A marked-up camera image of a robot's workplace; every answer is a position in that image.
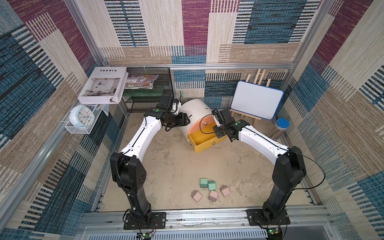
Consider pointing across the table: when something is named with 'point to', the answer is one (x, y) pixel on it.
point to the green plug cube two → (203, 182)
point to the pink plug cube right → (225, 190)
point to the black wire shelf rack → (140, 101)
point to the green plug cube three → (212, 185)
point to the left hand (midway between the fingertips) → (185, 121)
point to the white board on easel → (256, 100)
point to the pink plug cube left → (196, 195)
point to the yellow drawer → (205, 138)
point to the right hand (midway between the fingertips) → (219, 126)
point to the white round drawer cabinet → (196, 109)
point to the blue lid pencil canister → (281, 125)
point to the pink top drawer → (201, 122)
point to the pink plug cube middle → (213, 196)
